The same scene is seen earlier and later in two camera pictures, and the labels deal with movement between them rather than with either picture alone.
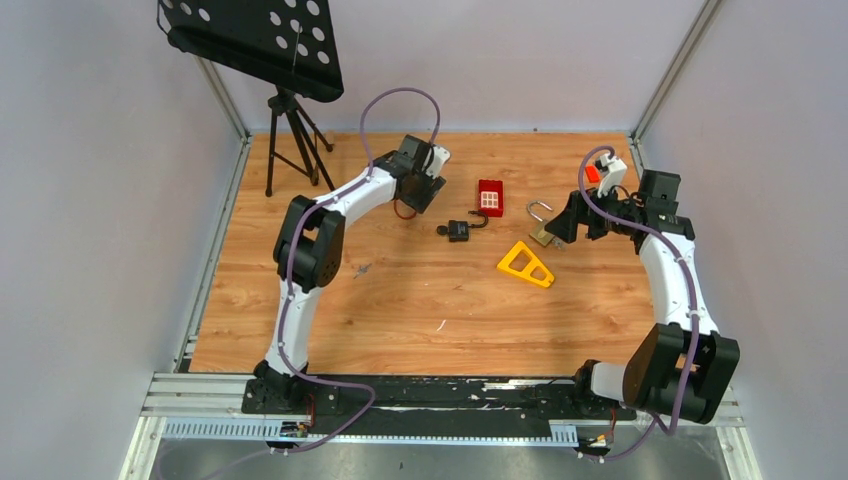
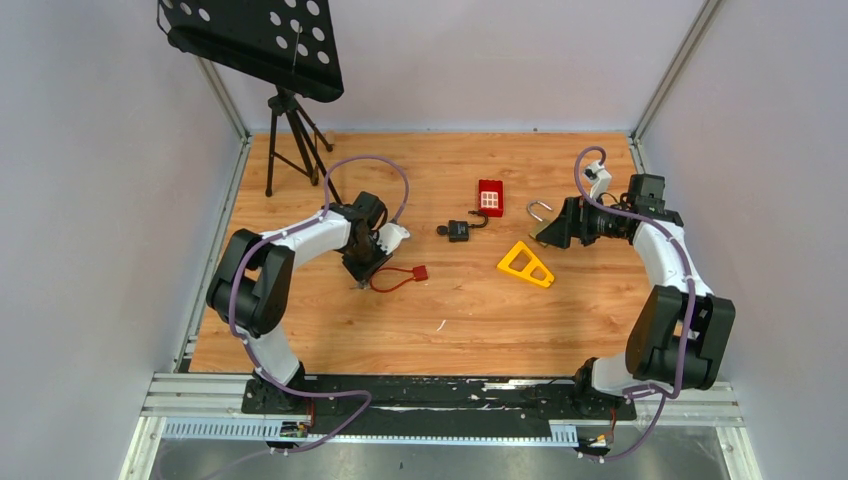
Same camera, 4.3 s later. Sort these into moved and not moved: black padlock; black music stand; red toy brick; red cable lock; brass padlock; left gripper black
Moved: red cable lock; left gripper black
Not moved: red toy brick; brass padlock; black padlock; black music stand
